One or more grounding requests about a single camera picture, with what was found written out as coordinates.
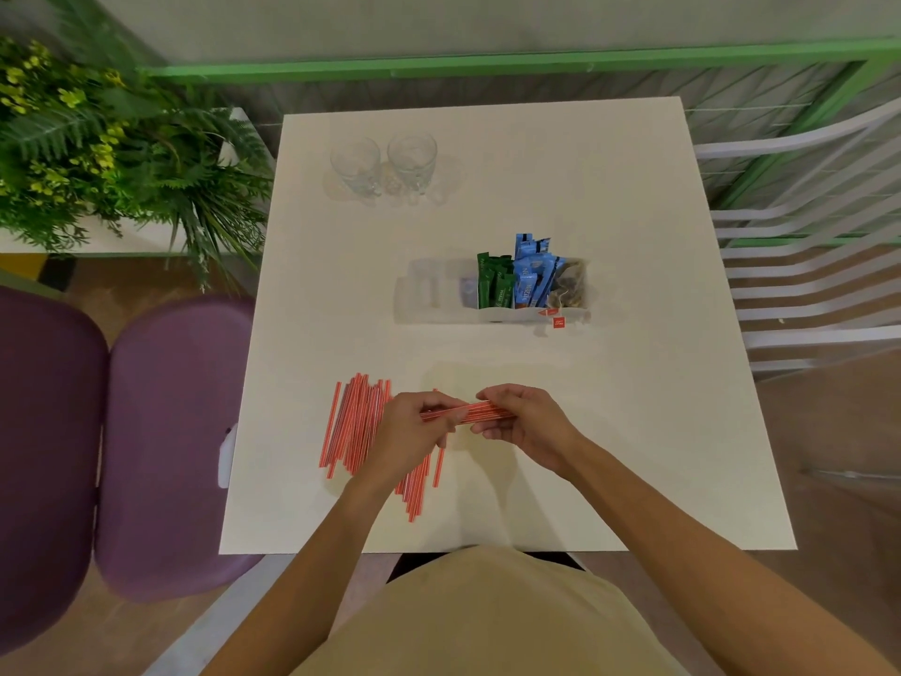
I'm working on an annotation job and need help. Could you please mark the mesh tea bags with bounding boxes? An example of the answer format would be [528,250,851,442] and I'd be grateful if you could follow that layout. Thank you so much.
[548,259,589,312]

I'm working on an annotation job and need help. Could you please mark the person's right forearm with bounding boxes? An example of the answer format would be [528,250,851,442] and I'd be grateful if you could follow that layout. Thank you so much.
[556,438,901,676]

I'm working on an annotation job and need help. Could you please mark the person's left forearm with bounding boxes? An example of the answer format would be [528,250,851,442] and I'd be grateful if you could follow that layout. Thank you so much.
[203,466,405,676]

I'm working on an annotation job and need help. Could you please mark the green drink packet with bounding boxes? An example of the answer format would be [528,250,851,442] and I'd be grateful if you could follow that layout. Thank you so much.
[476,251,498,310]
[493,255,516,309]

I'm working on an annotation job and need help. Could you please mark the green metal railing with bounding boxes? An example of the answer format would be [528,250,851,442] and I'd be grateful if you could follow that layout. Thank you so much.
[139,37,901,248]

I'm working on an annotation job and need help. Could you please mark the clear plastic organizer tray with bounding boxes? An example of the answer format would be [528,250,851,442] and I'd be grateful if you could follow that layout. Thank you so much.
[393,256,591,326]

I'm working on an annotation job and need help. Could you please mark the clear drinking glass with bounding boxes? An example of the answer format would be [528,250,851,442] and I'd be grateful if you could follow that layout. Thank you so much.
[386,131,439,196]
[329,137,383,199]

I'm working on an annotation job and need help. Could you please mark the person's right hand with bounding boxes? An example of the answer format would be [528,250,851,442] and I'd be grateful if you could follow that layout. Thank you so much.
[469,384,589,480]

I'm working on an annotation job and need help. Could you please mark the pile of red straws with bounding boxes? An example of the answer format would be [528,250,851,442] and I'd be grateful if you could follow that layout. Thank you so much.
[318,373,447,523]

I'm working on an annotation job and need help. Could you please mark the white slatted chair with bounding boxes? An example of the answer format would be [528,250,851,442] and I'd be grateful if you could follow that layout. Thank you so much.
[693,97,901,379]

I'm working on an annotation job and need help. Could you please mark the purple chair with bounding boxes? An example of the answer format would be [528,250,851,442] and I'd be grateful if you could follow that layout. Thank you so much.
[0,285,111,657]
[93,294,267,604]

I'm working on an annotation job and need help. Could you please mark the green fern plant yellow flowers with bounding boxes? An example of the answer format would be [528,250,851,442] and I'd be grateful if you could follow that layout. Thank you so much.
[0,35,274,289]

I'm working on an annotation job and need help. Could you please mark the person's left hand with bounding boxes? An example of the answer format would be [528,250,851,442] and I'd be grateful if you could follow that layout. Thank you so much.
[362,390,467,487]

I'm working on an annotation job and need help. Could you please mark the person's beige clothing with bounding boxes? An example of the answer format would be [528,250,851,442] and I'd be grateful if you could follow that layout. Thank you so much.
[290,545,689,676]

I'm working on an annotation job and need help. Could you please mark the bundle of red striped straws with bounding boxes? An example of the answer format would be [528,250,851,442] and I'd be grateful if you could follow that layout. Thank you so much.
[420,401,516,424]

